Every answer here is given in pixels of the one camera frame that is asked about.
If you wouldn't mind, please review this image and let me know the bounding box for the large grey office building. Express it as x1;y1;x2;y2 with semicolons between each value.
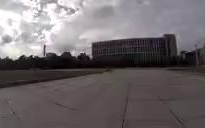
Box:
91;33;178;68

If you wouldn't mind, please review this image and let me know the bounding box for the grey paved slab plaza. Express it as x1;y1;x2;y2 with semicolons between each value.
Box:
0;67;205;128

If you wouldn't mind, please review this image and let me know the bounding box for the row of dark trees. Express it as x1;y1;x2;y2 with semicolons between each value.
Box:
0;51;94;71

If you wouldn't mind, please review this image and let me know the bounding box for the tall chimney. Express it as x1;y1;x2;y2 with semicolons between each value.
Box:
42;44;47;57

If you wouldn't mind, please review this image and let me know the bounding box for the pole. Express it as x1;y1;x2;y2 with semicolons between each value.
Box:
194;44;199;68

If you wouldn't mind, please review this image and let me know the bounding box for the grass strip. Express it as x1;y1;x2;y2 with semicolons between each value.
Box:
165;66;205;75

